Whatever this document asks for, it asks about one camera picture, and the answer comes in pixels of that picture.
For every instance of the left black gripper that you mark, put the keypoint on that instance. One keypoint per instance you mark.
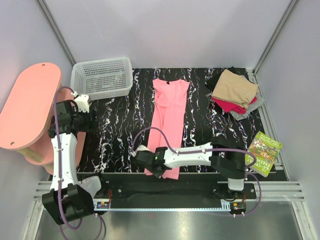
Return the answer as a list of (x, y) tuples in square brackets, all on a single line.
[(91, 125)]

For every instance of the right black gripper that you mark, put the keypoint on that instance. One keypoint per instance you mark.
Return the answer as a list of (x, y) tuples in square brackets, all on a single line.
[(158, 175)]

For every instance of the pink t-shirt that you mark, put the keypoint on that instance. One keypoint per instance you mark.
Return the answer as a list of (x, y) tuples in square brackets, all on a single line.
[(169, 112)]

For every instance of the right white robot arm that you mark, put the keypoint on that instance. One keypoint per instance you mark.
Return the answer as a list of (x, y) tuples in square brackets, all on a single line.
[(226, 158)]

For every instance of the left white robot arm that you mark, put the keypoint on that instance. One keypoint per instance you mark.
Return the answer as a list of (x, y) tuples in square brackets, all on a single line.
[(70, 199)]

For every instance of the white plastic mesh basket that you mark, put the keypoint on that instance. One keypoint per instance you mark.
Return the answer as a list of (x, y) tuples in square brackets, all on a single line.
[(104, 78)]

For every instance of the pink three-tier shelf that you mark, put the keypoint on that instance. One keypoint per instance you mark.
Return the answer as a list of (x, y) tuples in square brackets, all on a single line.
[(27, 112)]

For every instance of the magenta folded t-shirt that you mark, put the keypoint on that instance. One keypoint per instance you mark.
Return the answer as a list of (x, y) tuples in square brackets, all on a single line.
[(228, 106)]

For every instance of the black folded t-shirt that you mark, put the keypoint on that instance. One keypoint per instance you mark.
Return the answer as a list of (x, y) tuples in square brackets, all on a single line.
[(212, 81)]

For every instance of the tan folded t-shirt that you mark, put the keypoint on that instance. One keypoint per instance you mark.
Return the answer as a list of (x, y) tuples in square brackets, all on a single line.
[(233, 88)]

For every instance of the green treehouse book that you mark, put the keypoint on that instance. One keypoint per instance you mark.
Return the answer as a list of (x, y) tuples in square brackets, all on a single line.
[(266, 151)]

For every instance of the grey folded t-shirt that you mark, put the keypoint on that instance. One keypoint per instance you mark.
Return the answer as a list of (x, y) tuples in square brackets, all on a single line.
[(256, 103)]

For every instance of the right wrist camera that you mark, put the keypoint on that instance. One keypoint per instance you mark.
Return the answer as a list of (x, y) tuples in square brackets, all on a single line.
[(145, 157)]

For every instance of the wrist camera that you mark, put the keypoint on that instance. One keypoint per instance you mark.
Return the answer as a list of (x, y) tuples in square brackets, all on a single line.
[(145, 157), (82, 101)]

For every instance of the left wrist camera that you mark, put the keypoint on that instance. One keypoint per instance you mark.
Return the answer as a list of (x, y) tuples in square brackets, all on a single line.
[(82, 101)]

